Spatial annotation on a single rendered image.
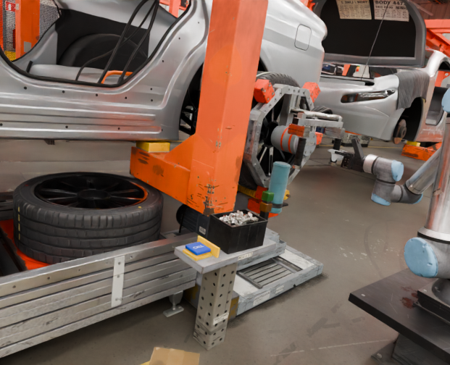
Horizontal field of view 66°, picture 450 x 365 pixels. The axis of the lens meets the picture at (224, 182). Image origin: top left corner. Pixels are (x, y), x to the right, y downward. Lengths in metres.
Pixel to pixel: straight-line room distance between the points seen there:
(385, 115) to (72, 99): 3.58
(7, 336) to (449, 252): 1.55
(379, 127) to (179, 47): 3.05
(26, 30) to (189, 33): 2.20
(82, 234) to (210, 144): 0.62
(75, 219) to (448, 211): 1.40
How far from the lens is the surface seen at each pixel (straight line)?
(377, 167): 1.83
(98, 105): 1.69
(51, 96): 1.64
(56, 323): 1.46
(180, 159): 1.66
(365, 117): 4.41
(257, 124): 1.71
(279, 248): 2.28
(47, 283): 1.35
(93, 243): 1.51
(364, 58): 5.56
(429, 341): 1.57
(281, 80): 1.94
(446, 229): 1.54
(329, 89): 4.50
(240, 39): 1.44
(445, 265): 1.55
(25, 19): 3.90
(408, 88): 4.67
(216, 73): 1.46
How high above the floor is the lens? 1.07
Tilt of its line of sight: 15 degrees down
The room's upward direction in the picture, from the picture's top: 9 degrees clockwise
